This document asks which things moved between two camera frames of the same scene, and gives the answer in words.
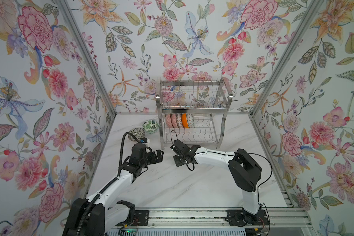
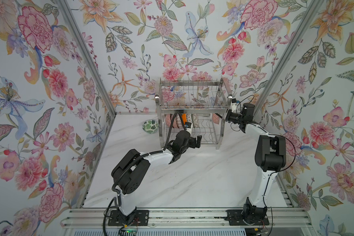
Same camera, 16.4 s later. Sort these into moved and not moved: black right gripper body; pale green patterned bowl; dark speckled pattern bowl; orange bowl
Moved: black right gripper body; dark speckled pattern bowl
Not moved: pale green patterned bowl; orange bowl
